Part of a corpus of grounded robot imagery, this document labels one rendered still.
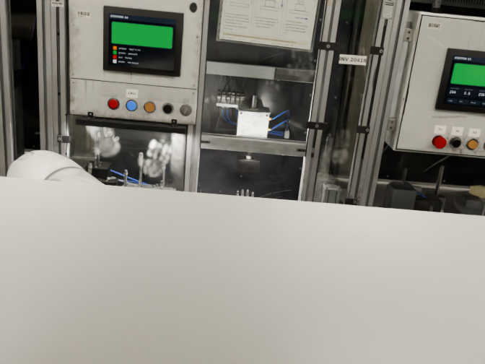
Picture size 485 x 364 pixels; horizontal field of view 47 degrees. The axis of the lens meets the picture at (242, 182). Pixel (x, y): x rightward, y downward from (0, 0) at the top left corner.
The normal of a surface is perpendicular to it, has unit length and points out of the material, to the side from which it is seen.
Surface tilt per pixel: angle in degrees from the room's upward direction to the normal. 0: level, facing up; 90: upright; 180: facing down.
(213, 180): 90
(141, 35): 90
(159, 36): 90
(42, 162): 20
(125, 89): 90
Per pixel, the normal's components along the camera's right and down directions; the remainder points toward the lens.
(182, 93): 0.02, 0.34
